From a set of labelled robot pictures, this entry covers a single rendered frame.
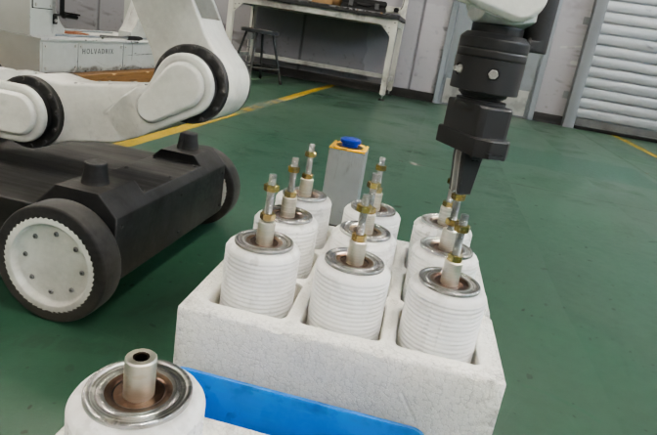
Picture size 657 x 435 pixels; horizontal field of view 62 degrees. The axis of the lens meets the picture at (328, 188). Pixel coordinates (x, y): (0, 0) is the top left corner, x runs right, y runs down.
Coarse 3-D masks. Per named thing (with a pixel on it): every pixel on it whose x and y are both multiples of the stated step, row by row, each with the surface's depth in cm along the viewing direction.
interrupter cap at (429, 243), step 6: (420, 240) 78; (426, 240) 79; (432, 240) 79; (438, 240) 79; (426, 246) 76; (432, 246) 77; (438, 246) 78; (462, 246) 79; (432, 252) 75; (438, 252) 74; (444, 252) 75; (462, 252) 76; (468, 252) 77; (462, 258) 74; (468, 258) 75
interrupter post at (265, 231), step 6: (258, 222) 68; (264, 222) 68; (270, 222) 68; (258, 228) 68; (264, 228) 68; (270, 228) 68; (258, 234) 68; (264, 234) 68; (270, 234) 68; (258, 240) 68; (264, 240) 68; (270, 240) 68
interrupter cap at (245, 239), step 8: (240, 232) 70; (248, 232) 71; (256, 232) 71; (240, 240) 68; (248, 240) 68; (280, 240) 70; (288, 240) 70; (248, 248) 66; (256, 248) 66; (264, 248) 67; (272, 248) 67; (280, 248) 68; (288, 248) 68
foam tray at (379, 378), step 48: (192, 336) 66; (240, 336) 64; (288, 336) 63; (336, 336) 64; (384, 336) 65; (480, 336) 69; (288, 384) 65; (336, 384) 64; (384, 384) 62; (432, 384) 61; (480, 384) 60; (432, 432) 63; (480, 432) 62
